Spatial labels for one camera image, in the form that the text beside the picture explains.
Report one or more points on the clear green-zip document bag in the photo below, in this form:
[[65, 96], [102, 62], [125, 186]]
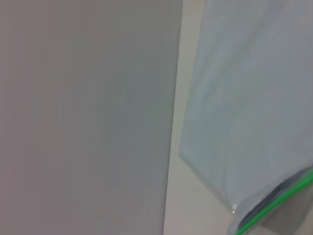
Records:
[[244, 98]]

